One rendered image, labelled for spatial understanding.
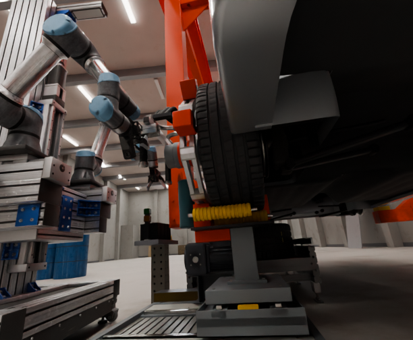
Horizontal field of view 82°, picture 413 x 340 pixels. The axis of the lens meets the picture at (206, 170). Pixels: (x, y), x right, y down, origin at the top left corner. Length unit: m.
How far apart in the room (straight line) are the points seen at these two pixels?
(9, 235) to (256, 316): 1.05
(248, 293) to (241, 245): 0.22
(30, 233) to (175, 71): 1.57
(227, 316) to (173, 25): 2.31
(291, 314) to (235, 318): 0.18
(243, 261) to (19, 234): 0.96
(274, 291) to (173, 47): 2.04
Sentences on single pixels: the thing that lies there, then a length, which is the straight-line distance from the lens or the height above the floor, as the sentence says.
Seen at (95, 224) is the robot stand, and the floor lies 0.55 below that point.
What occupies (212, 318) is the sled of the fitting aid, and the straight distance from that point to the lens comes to 0.94.
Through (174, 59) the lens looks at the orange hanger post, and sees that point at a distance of 2.27.
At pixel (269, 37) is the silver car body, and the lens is 0.53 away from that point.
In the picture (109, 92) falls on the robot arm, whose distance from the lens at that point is 0.94.
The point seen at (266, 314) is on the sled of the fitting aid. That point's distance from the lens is 0.93.
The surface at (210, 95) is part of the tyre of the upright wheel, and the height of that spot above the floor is 0.96.
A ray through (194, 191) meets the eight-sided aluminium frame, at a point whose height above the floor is 0.61.
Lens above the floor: 0.37
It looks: 18 degrees up
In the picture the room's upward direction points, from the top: 4 degrees counter-clockwise
